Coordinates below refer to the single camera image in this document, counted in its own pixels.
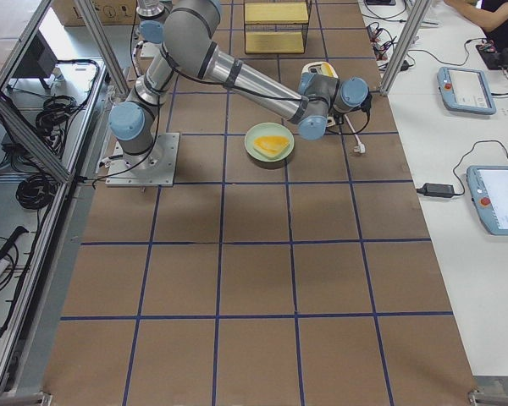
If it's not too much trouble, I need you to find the white toaster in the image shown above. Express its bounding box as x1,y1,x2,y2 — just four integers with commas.
298,61,340,129

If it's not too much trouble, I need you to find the bread slice in toaster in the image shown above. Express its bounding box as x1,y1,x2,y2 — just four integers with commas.
318,62,338,78

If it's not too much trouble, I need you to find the triangular bread on plate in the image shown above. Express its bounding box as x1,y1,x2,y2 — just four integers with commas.
253,135,290,157

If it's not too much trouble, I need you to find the light green plate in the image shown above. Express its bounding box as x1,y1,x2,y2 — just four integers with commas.
244,123,295,162

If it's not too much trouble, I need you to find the black power adapter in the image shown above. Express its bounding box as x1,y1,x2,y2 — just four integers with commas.
416,183,456,198

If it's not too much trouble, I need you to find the upper blue teach pendant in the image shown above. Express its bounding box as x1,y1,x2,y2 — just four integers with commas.
437,67,496,115

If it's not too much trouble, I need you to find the blue teach pendant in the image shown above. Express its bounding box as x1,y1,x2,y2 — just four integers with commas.
467,166,508,235
437,67,496,115

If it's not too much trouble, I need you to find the lower blue teach pendant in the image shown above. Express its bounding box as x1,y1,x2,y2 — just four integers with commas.
467,166,508,235

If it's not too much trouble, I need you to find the black monitor on floor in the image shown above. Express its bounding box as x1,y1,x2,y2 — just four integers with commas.
6,30,58,91

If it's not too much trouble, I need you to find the person in black shirt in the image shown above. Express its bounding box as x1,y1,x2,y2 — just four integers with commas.
444,1,508,48

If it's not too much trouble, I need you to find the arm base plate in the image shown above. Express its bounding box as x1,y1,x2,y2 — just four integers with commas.
104,133,180,187
135,41,160,59

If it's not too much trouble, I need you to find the white toaster power cord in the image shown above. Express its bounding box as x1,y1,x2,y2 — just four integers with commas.
340,113,368,156

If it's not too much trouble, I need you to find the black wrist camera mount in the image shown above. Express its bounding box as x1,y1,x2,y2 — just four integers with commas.
360,93,373,115

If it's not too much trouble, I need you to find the black wire basket shelf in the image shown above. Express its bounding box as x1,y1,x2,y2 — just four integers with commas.
243,1,312,54

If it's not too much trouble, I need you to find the black cable coil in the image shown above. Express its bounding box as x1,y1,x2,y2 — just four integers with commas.
15,173,52,211

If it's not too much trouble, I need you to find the aluminium frame post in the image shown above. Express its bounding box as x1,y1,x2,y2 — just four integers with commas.
379,0,430,96

